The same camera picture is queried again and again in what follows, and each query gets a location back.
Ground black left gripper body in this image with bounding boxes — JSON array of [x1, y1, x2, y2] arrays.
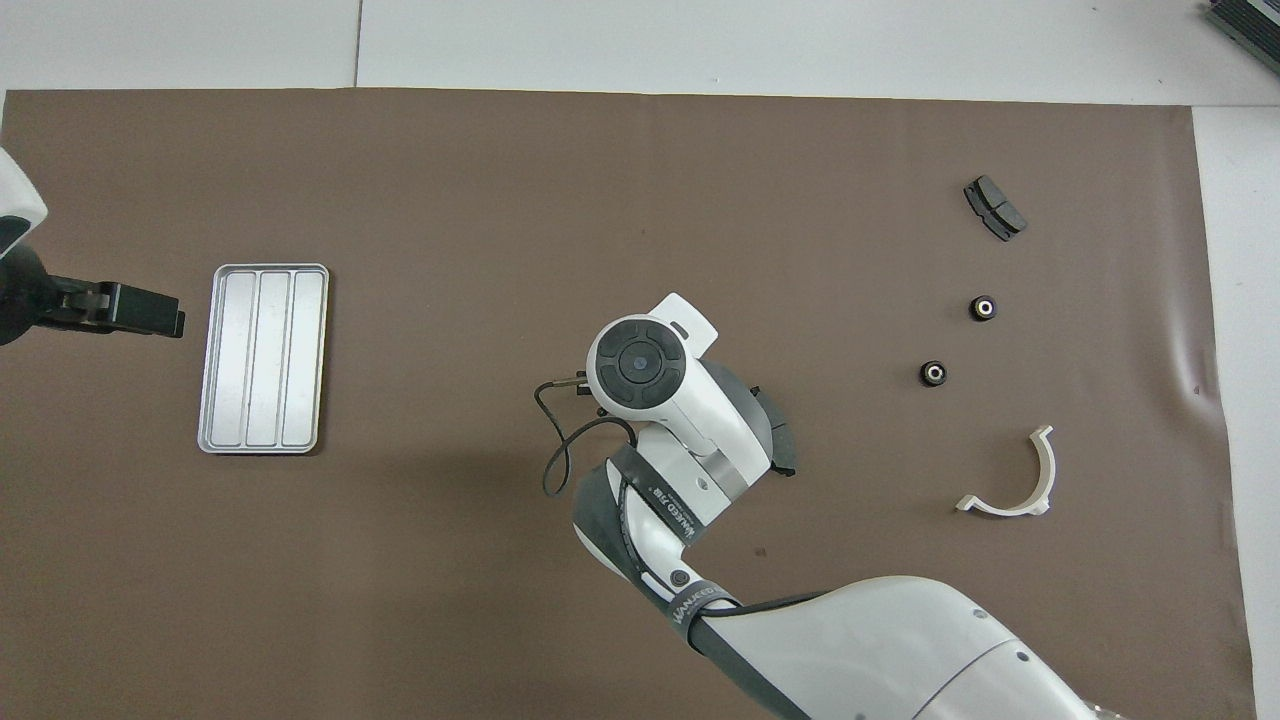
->
[[0, 245, 102, 346]]

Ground silver metal tray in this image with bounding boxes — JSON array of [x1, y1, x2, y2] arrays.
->
[[198, 263, 330, 455]]

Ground brown table mat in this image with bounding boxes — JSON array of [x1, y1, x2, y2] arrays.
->
[[0, 88, 1259, 720]]

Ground thin grey brake pad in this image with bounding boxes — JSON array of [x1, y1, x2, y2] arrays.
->
[[750, 386, 799, 478]]

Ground thick grey brake pad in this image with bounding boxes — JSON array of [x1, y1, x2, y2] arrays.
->
[[963, 175, 1029, 243]]

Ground black ribbed device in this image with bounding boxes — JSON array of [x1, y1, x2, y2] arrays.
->
[[1198, 0, 1280, 76]]

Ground white curved plastic bracket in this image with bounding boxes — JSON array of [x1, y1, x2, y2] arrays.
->
[[955, 425, 1056, 518]]

